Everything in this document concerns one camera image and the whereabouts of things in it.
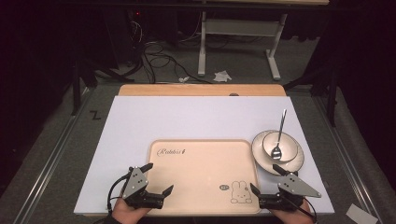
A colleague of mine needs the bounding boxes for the large crumpled white paper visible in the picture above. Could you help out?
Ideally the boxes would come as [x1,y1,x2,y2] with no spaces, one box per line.
[212,70,233,83]

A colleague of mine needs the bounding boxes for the person's right hand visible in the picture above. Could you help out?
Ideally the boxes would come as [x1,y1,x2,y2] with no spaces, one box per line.
[269,202,316,224]

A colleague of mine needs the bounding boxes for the small white bowl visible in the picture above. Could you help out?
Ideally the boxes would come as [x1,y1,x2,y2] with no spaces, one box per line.
[262,131,300,163]

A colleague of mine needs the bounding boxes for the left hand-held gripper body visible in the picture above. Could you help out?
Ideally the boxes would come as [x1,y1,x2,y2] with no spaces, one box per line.
[121,166,164,209]

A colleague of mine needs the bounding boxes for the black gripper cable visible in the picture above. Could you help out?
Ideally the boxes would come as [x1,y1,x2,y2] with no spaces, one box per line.
[106,173,131,214]
[286,195,318,224]

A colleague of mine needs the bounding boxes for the beige tray with rabbit print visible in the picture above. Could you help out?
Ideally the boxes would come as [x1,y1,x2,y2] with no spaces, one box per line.
[146,138,262,217]

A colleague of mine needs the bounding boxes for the person's left hand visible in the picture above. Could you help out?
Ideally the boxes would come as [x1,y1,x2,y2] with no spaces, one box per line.
[111,198,152,224]

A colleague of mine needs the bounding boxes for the metal floor rail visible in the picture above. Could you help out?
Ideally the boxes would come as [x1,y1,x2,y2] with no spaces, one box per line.
[11,88,95,224]
[312,95,385,224]

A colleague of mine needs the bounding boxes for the wooden table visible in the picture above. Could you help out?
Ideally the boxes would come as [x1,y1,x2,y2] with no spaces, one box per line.
[118,83,287,98]

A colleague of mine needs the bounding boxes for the black floor cables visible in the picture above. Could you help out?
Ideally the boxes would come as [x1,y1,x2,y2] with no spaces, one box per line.
[129,18,213,85]

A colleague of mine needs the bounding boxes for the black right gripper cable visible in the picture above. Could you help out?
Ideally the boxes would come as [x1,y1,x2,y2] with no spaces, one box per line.
[286,195,318,224]

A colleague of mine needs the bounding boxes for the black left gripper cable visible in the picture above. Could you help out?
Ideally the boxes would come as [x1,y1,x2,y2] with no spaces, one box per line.
[106,173,131,214]

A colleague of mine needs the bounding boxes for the metal spoon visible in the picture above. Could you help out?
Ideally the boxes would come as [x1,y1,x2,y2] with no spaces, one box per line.
[270,108,289,161]

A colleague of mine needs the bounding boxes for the white table mat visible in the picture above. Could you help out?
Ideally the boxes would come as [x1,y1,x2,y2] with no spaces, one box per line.
[73,95,336,217]

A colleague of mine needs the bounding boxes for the black metal stand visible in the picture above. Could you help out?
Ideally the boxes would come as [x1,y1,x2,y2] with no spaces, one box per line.
[282,62,341,128]
[70,57,98,117]

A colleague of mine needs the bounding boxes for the large white plate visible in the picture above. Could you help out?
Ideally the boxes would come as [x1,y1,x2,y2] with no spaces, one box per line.
[250,129,305,176]

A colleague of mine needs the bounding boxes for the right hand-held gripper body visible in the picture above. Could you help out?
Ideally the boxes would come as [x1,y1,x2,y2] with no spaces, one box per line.
[259,173,322,210]

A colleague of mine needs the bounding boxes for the white paper sheet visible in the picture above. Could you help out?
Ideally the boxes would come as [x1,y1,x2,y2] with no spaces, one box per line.
[345,203,379,224]

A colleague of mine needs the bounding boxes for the white metal desk frame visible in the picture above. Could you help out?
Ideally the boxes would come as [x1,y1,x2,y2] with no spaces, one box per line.
[197,11,290,81]

